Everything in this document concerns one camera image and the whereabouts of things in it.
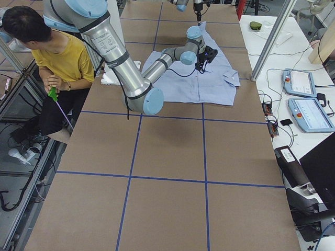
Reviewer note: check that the grey aluminium frame post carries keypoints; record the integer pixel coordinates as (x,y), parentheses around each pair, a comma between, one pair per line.
(272,38)

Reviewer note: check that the upper grey teach pendant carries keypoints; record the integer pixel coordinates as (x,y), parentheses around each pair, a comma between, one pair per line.
(299,83)

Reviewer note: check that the black cylinder device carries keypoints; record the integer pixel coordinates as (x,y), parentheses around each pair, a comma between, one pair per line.
(293,171)

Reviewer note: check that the grey teach pendant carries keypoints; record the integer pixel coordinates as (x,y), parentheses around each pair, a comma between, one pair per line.
(309,115)
(299,83)

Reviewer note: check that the blue striped button shirt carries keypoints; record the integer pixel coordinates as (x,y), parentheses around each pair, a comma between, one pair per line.
(217,85)

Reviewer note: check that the orange circuit board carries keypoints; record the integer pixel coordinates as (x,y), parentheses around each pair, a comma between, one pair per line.
(267,108)

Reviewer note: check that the green handled stick tool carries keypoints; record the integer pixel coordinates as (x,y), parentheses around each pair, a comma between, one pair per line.
(54,96)

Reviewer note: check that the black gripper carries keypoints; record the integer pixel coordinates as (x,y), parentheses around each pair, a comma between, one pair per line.
(198,13)
(203,58)

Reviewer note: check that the black monitor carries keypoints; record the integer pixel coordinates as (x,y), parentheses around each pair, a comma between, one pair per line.
(318,165)

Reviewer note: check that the person in yellow shirt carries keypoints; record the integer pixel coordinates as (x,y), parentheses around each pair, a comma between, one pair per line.
(63,63)

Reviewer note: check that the lower grey teach pendant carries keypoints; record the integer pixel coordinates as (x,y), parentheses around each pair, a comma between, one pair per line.
(309,115)

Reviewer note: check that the brown table mat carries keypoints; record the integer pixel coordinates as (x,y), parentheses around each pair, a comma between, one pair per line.
(195,177)

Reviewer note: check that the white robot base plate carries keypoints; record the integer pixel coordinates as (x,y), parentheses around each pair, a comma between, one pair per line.
(109,77)

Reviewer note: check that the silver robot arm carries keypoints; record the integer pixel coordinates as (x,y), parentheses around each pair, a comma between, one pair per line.
(92,18)
(182,4)

